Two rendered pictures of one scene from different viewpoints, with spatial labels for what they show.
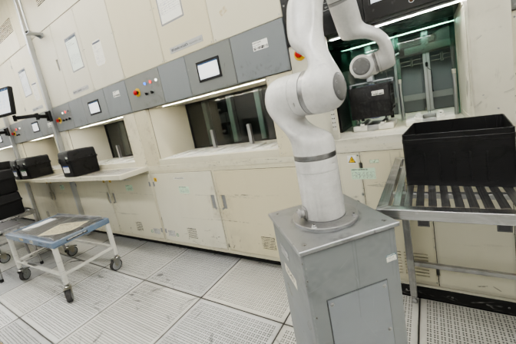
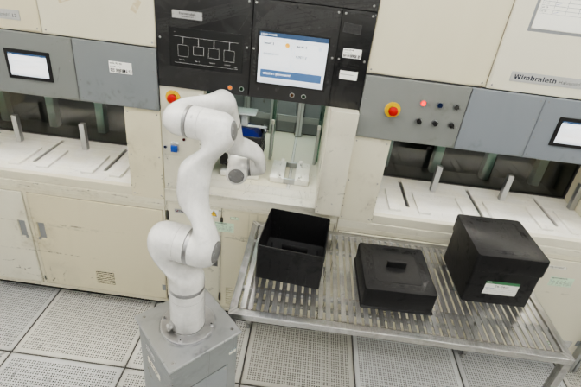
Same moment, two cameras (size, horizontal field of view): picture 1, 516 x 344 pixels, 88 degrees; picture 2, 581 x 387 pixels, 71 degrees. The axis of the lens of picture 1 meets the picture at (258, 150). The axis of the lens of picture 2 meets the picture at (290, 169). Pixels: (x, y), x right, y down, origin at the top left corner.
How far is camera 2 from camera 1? 0.92 m
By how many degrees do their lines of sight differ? 36
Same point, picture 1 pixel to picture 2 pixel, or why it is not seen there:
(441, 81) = (312, 110)
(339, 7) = not seen: hidden behind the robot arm
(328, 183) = (195, 311)
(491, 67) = (333, 175)
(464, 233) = not seen: hidden behind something
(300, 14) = (192, 189)
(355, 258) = (208, 360)
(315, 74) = (198, 250)
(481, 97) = (322, 193)
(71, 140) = not seen: outside the picture
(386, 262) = (228, 355)
